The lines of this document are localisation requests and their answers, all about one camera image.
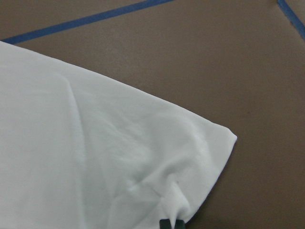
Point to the white long-sleeve printed shirt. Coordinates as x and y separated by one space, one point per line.
79 150

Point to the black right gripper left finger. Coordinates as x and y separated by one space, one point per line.
164 224

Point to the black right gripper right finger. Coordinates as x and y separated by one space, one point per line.
179 223

